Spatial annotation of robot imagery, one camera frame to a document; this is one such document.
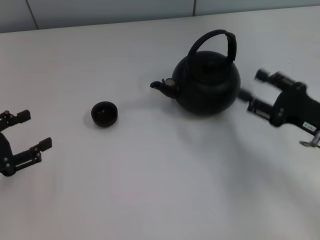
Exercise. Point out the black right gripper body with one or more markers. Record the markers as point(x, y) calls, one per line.
point(297, 107)

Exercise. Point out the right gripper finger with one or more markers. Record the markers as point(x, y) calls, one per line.
point(262, 108)
point(280, 80)

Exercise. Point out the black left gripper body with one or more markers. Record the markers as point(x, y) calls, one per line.
point(6, 157)

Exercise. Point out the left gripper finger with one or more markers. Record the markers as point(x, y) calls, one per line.
point(32, 155)
point(15, 118)

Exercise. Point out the dark brown teacup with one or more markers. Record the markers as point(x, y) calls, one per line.
point(103, 117)

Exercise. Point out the black round teapot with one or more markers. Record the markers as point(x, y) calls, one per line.
point(207, 90)

